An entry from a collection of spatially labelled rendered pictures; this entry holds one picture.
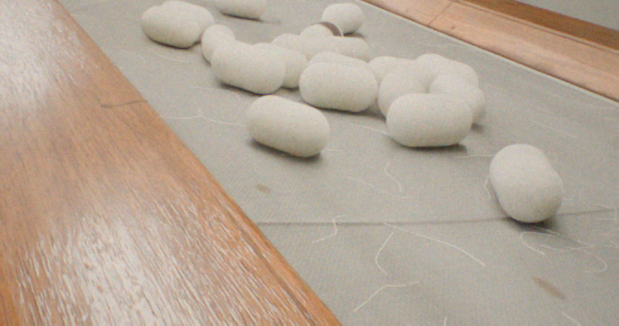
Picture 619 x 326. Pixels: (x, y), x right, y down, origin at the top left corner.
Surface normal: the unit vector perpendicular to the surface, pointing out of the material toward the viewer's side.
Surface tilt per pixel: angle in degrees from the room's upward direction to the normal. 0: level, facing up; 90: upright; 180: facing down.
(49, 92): 0
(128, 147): 0
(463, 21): 45
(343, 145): 0
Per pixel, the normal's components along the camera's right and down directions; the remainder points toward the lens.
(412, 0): -0.50, -0.62
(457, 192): 0.16, -0.92
